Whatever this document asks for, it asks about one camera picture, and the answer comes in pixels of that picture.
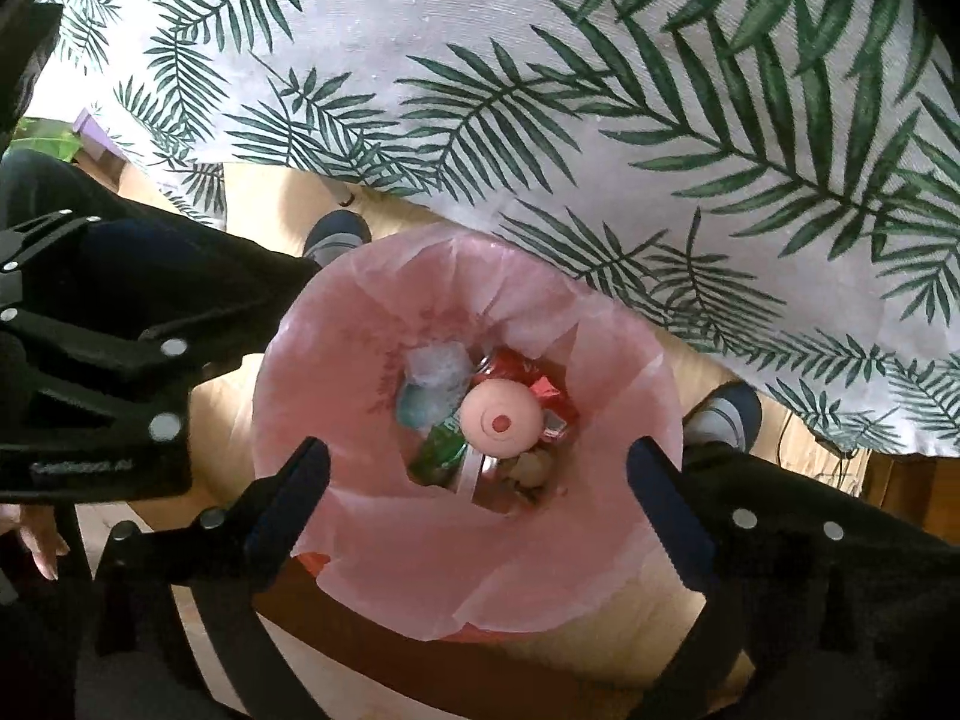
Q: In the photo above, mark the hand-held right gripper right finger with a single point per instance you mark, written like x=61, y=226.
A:
x=671, y=510

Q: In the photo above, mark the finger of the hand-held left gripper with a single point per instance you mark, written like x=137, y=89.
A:
x=142, y=360
x=45, y=229

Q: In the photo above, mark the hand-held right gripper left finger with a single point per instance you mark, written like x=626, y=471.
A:
x=289, y=510

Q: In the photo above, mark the red bin with pink liner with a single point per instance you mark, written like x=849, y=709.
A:
x=337, y=360

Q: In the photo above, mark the green soda can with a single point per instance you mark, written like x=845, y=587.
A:
x=439, y=454

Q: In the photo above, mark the red soda can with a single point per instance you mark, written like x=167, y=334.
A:
x=553, y=394

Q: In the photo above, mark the peach silicone lid red knob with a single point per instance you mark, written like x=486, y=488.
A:
x=499, y=416

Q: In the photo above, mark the person's left hand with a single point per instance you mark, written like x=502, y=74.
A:
x=41, y=547

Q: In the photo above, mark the green plant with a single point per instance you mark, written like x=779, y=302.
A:
x=49, y=146

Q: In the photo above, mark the person's left leg dark pants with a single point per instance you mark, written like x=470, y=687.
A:
x=187, y=262

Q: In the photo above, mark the person's leg dark pants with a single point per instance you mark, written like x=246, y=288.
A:
x=187, y=262
x=885, y=615

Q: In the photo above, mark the person's right shoe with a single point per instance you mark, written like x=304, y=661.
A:
x=724, y=416

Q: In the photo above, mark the person's shoe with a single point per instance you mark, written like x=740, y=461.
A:
x=337, y=236
x=724, y=416

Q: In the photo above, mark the purple object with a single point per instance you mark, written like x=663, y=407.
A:
x=97, y=133

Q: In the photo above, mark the person's left shoe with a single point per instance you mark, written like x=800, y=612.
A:
x=337, y=236

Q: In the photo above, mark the person's right leg dark pants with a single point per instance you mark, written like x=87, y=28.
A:
x=885, y=615

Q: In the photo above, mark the brown wooden furniture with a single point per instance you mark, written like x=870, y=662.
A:
x=911, y=491

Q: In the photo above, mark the leaf print tablecloth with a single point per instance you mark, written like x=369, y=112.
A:
x=525, y=52

